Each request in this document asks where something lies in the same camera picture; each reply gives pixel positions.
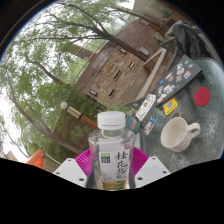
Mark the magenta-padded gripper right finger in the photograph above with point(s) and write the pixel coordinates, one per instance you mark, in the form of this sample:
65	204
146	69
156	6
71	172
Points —
151	168

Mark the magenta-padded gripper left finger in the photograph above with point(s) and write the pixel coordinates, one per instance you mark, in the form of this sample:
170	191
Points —
71	170

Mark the clear bottle with white cap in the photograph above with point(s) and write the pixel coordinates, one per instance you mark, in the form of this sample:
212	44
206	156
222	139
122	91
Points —
111	150

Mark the orange patio umbrella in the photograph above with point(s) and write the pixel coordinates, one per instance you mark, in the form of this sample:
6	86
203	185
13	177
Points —
36	160

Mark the white ribbed mug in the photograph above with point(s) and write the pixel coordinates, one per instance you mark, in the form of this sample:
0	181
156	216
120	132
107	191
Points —
176	135

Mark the small blue card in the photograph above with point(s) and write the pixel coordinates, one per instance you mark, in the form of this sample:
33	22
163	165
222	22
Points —
151	125

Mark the white card with stickers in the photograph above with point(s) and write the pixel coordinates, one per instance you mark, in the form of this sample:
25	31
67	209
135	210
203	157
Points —
145	107

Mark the small yellow card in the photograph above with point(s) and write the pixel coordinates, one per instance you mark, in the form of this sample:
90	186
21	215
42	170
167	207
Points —
170	106

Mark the flat round red coaster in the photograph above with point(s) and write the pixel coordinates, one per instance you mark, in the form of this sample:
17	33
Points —
202	96

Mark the black laptop with stickers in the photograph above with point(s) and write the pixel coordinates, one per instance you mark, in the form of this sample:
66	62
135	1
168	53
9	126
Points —
178	80

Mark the grey wicker chair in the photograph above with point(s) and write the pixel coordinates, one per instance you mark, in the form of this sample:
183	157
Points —
168	46

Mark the wooden lamp post with globe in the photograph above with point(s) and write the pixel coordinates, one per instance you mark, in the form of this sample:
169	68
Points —
85	119

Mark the black wall lamp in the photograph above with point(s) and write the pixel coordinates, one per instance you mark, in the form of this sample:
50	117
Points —
122	50
93	92

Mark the grey wall box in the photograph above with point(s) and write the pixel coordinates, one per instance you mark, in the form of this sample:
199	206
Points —
144	51

